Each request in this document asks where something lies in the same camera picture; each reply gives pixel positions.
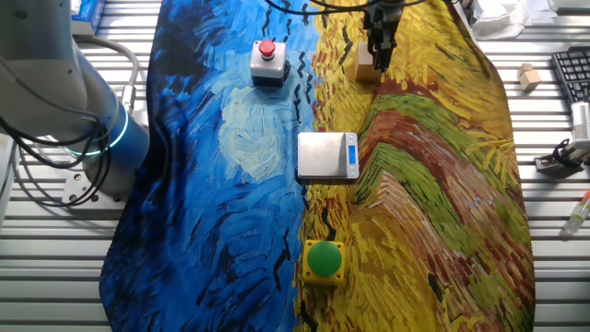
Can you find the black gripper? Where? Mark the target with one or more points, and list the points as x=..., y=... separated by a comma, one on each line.
x=381, y=18

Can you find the pale wooden block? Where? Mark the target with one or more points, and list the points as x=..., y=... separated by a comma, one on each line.
x=362, y=67

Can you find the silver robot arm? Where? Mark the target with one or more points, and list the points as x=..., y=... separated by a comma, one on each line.
x=46, y=69

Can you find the silver digital scale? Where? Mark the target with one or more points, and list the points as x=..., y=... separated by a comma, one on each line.
x=322, y=154

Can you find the red button grey box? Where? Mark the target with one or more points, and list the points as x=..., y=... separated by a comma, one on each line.
x=267, y=64

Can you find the white crumpled paper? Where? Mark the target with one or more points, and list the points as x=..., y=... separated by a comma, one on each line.
x=502, y=20

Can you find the small wooden cube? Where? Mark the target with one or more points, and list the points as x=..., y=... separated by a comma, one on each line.
x=525, y=68

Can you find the pale wooden cube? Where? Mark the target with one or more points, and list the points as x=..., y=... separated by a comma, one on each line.
x=531, y=80

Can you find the black keyboard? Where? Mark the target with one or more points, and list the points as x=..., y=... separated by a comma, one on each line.
x=574, y=69

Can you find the grey flat device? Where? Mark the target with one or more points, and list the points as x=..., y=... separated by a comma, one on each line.
x=571, y=4

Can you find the black clamp tool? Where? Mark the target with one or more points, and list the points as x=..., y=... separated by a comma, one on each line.
x=548, y=165

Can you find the green button yellow box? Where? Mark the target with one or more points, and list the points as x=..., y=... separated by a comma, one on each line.
x=324, y=260

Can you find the painted blue yellow mat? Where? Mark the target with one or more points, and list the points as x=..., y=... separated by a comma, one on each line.
x=207, y=207

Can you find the plastic tube green label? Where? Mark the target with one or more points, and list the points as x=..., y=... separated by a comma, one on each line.
x=578, y=216

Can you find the blue tissue box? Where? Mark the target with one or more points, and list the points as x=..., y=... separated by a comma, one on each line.
x=87, y=14

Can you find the white plastic box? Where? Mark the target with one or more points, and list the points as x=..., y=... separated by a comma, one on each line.
x=5, y=175

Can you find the silver ribbed camera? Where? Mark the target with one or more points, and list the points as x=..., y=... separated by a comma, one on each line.
x=581, y=121

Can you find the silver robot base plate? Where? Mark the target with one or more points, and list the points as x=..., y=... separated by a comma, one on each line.
x=74, y=184

